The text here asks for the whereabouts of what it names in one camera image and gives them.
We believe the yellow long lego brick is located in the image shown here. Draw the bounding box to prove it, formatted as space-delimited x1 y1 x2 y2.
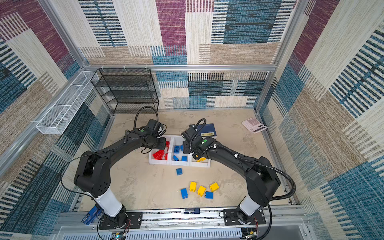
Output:
197 157 206 163

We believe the blue small lego brick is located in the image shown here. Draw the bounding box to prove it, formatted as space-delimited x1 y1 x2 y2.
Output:
176 168 183 176

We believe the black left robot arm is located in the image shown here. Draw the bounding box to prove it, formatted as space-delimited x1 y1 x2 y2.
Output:
73 106 167 230

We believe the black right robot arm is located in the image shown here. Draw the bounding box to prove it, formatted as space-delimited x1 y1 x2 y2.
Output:
181 118 297 225

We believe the white right bin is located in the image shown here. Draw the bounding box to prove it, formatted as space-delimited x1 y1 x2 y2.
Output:
188 154 211 168

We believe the white bin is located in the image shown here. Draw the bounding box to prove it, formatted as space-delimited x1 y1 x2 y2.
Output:
171 135 189 167
149 135 174 165
188 154 211 168

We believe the blue book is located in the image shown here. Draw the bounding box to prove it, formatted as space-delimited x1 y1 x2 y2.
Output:
197 124 217 138

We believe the white left bin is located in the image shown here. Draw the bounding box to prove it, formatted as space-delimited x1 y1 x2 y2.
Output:
149 135 174 165

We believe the white middle bin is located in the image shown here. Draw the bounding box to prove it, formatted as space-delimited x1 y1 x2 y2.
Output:
171 135 189 167

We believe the pink calculator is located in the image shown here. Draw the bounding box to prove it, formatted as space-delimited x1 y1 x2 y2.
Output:
242 118 268 134

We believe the black wire shelf rack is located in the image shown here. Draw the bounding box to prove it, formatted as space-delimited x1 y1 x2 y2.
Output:
91 68 159 114

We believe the aluminium front rail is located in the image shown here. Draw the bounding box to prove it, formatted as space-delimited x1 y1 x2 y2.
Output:
50 206 317 240

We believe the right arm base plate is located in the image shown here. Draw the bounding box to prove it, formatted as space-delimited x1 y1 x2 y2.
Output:
222 208 266 226

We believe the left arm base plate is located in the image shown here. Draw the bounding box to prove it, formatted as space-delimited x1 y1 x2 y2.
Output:
98 212 143 231

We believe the white wire mesh basket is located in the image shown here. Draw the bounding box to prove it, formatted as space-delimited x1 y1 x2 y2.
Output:
36 71 95 135

